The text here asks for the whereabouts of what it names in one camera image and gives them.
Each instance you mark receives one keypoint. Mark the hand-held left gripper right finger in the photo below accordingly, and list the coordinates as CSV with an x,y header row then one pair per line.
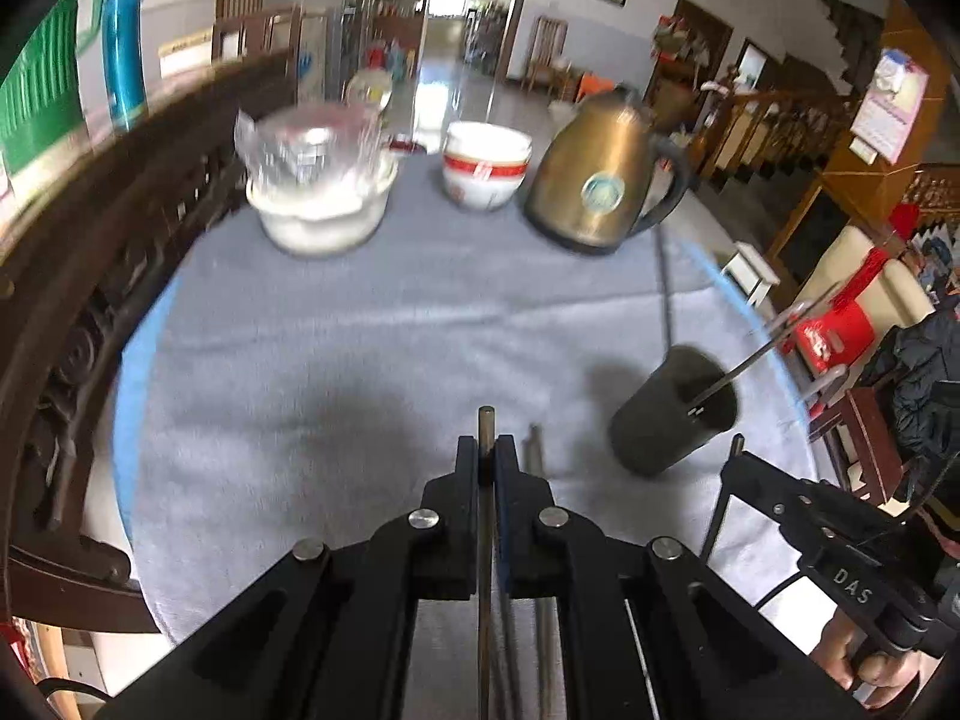
x,y
501,469

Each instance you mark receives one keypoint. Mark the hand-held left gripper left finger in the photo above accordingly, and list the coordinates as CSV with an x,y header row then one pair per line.
x,y
469,469

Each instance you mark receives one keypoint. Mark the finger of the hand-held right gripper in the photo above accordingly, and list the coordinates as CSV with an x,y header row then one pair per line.
x,y
772,484

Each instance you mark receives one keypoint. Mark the black chopstick holder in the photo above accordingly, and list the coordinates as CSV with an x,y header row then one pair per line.
x,y
660,427

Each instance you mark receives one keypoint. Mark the person's right hand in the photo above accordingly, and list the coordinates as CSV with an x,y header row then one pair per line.
x,y
847,660

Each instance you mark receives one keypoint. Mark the brown wooden chair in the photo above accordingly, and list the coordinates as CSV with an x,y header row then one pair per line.
x,y
862,435

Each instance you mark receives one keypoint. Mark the red plastic chair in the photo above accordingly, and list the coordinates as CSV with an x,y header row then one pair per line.
x,y
832,337

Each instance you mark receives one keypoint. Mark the dark jacket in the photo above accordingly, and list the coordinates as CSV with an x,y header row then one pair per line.
x,y
926,390

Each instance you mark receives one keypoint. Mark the grey table cloth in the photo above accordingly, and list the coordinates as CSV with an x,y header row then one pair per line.
x,y
337,330

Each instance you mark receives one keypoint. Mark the small white stool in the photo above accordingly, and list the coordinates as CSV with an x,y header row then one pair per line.
x,y
750,262

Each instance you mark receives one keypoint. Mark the cream upholstered chair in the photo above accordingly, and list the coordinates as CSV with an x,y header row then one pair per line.
x,y
847,255

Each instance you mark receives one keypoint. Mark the white bowl with red band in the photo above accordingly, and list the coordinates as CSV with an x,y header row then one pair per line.
x,y
487,141
480,187

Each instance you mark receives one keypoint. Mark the brass electric kettle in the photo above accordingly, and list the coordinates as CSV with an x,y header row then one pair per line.
x,y
592,187

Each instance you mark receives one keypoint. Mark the blue table cover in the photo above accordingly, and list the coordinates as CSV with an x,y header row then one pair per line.
x,y
131,405

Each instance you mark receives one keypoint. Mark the wooden staircase railing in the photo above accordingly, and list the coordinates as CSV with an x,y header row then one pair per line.
x,y
772,127

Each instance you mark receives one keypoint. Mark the clear plastic bag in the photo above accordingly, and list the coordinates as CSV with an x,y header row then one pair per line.
x,y
307,142

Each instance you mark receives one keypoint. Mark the clear plastic bottle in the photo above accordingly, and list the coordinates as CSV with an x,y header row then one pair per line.
x,y
369,88

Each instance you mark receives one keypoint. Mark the dark carved wooden sideboard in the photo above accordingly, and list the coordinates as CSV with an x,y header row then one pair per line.
x,y
75,315

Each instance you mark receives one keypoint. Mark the glass display cabinet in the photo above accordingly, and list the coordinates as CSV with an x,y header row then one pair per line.
x,y
382,0

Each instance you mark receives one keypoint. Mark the dark wooden armchair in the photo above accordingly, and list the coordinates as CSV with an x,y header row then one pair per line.
x,y
255,34

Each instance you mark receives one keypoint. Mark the white cardboard box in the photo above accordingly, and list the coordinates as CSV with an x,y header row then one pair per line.
x,y
185,56

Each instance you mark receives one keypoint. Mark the blue thermos flask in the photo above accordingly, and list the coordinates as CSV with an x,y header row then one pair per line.
x,y
126,52

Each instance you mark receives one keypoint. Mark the green thermos flask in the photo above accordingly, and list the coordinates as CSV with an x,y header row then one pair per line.
x,y
45,75

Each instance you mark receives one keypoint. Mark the wall calendar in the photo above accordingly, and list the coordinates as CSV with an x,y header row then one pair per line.
x,y
892,105

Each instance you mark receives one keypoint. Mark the wooden chair by wall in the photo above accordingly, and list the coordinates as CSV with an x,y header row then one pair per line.
x,y
547,45

